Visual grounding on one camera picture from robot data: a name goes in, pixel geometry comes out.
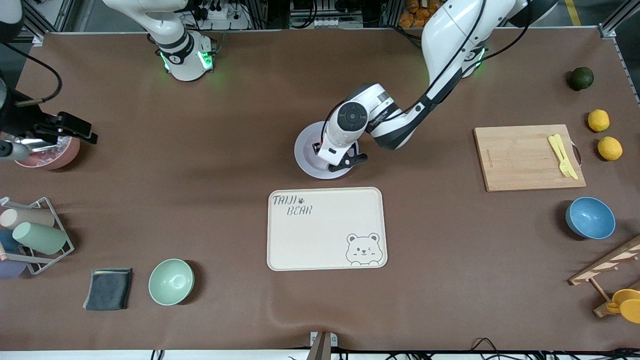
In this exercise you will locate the beige cup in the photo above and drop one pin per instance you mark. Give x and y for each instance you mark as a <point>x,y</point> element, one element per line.
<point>30,217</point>

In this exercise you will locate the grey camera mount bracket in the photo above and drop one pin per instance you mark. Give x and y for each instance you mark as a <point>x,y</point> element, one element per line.
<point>322,347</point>

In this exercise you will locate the wooden peg drying rack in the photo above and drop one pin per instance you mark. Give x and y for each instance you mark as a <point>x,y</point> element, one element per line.
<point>605,265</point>

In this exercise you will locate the yellow plastic fork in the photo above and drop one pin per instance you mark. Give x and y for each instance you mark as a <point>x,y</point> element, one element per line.
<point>553,144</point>

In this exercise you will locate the yellow lemon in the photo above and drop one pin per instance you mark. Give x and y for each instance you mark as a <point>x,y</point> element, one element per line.
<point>610,148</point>
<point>598,120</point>

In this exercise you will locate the pile of bread rolls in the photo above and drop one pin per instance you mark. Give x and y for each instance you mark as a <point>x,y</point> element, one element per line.
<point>412,17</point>

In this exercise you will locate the mint green cup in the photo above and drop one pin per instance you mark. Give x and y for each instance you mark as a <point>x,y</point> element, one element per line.
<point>40,238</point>

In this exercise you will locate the pink bowl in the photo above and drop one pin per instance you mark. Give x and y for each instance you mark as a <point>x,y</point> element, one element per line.
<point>60,159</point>

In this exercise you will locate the green lime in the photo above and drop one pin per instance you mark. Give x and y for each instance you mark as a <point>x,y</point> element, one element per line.
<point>581,78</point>

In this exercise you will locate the white power strip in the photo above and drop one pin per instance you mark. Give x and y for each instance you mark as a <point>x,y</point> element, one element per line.
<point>225,22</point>

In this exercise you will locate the aluminium frame profile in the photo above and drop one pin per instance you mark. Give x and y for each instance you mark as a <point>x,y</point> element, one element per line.
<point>607,32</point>
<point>39,39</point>

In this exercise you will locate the blue bowl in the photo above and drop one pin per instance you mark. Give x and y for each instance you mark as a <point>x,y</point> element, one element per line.
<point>590,217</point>

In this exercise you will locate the blue cup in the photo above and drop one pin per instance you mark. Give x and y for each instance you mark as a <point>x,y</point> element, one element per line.
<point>7,241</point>

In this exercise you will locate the cream bear print tray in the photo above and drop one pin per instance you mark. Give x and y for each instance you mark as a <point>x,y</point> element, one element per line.
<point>320,240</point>

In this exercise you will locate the lavender round plate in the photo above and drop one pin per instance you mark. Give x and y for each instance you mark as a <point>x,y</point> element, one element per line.
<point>307,160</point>

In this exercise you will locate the purple cup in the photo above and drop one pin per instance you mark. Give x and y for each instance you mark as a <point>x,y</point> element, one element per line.
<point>10,269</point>

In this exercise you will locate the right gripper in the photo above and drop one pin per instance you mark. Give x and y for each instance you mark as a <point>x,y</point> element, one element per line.
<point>21,118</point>

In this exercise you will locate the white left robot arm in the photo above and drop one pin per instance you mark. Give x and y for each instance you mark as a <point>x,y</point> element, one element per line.
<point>450,35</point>

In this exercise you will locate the mint green bowl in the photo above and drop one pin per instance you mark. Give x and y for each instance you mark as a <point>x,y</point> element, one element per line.
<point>171,281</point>

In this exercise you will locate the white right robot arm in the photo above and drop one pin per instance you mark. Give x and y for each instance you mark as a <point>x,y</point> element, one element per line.
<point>182,55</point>

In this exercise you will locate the bamboo cutting board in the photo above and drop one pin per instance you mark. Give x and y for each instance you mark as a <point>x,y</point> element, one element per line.
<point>515,160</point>

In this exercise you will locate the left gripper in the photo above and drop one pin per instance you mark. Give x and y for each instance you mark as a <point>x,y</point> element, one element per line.
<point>315,148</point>

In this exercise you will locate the dark grey folded cloth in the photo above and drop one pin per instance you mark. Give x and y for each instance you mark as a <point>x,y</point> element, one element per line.
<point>108,289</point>

